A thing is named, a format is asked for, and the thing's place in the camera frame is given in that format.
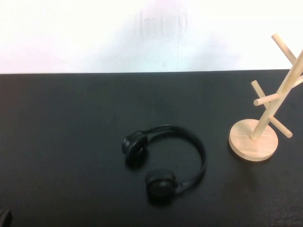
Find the black over-ear headphones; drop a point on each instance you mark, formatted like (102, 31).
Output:
(161, 186)

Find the wooden peg headphone stand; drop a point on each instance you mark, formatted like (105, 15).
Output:
(251, 144)

